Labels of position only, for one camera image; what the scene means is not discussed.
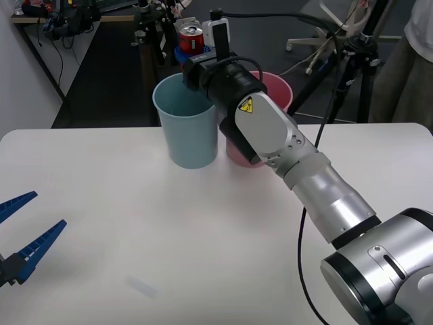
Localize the person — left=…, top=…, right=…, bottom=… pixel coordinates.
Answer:
left=367, top=0, right=433, bottom=125

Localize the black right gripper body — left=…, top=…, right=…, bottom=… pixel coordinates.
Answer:
left=182, top=50, right=219, bottom=93

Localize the pale blue plastic bin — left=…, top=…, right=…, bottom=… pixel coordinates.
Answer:
left=152, top=73, right=219, bottom=170

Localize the white office chair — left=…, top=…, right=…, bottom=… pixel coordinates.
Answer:
left=286, top=0, right=376, bottom=76

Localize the red drink can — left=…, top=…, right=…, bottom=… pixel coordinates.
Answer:
left=177, top=24, right=206, bottom=57

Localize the pink plastic bin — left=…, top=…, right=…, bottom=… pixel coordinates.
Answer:
left=224, top=70, right=293, bottom=169

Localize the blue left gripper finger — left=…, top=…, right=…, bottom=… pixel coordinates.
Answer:
left=0, top=190, right=38, bottom=225
left=0, top=219, right=68, bottom=288

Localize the large black tripod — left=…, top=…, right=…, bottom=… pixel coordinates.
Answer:
left=290, top=0, right=396, bottom=125

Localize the slim black tripod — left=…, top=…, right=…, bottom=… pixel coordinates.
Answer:
left=130, top=0, right=185, bottom=128

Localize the pale desk with wooden edge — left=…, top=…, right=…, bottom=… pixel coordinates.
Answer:
left=9, top=15, right=136, bottom=102

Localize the thin pale floor cable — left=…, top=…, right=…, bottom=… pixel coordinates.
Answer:
left=279, top=30, right=342, bottom=77

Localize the black bag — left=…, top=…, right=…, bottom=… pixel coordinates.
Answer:
left=62, top=0, right=102, bottom=35

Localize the black desk cable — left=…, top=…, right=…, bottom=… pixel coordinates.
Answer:
left=37, top=20, right=66, bottom=100

